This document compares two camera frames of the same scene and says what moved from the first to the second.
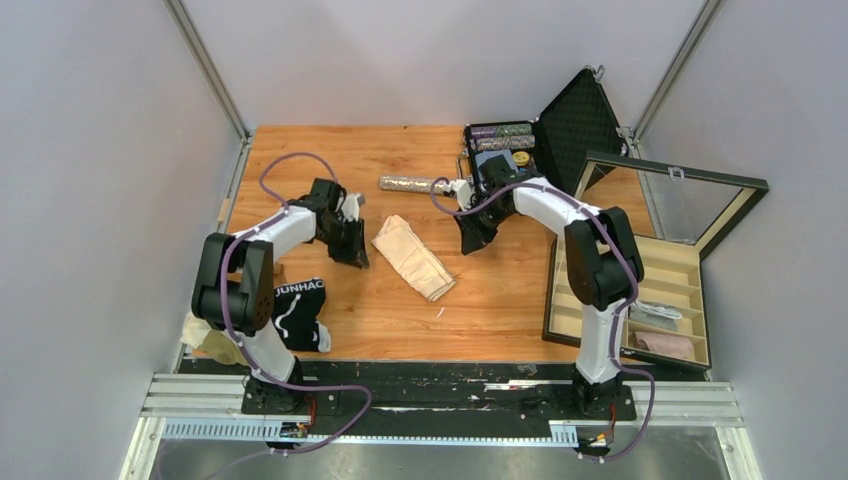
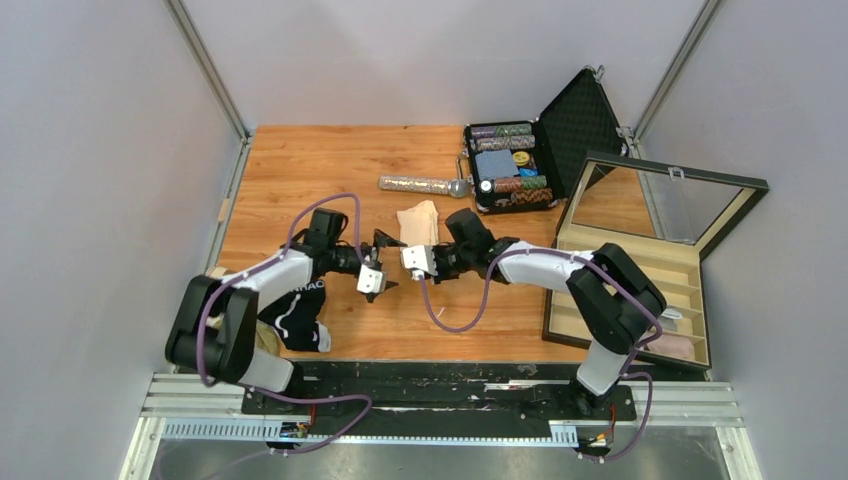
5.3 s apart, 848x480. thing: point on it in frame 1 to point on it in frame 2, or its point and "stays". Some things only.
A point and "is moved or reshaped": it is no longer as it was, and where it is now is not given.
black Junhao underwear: x=295 y=309 stays
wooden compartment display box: x=677 y=217 stays
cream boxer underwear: x=417 y=264 is moved or reshaped
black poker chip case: x=555 y=145 stays
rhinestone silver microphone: x=410 y=183 stays
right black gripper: x=473 y=237 to x=440 y=276
